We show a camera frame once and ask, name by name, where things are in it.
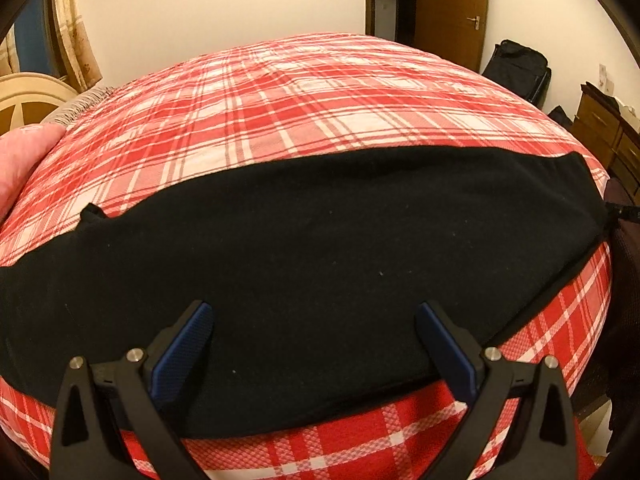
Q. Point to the brown wooden door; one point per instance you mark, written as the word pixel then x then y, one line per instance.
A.
pixel 450 15

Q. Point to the red plaid bed sheet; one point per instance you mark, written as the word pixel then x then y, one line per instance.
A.
pixel 300 95

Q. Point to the cream wooden headboard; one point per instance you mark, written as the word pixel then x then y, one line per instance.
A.
pixel 30 92

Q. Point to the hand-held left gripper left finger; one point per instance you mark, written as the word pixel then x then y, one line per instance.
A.
pixel 182 350

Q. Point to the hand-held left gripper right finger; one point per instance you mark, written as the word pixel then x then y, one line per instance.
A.
pixel 445 350

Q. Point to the beige floral curtain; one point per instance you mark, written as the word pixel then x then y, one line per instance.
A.
pixel 9 57
pixel 75 35

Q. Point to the black pants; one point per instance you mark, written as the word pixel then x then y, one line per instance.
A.
pixel 300 235

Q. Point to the small black bag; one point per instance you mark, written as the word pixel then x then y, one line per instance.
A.
pixel 561 116

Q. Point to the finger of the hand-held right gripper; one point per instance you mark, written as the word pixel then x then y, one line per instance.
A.
pixel 622 211

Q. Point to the grey striped pillow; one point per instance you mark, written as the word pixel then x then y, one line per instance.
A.
pixel 75 105

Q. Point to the person's dark clothing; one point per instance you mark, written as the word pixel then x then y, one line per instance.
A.
pixel 625 285

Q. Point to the black suitcase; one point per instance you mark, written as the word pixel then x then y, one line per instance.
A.
pixel 515 70

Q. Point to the blue window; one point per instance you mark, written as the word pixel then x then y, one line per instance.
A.
pixel 32 40

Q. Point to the dark wooden door frame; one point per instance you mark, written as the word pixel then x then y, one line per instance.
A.
pixel 372 0

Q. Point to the brown wooden dresser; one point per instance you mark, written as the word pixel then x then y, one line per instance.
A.
pixel 600 125

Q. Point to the pink rolled blanket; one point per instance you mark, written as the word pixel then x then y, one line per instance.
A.
pixel 20 160

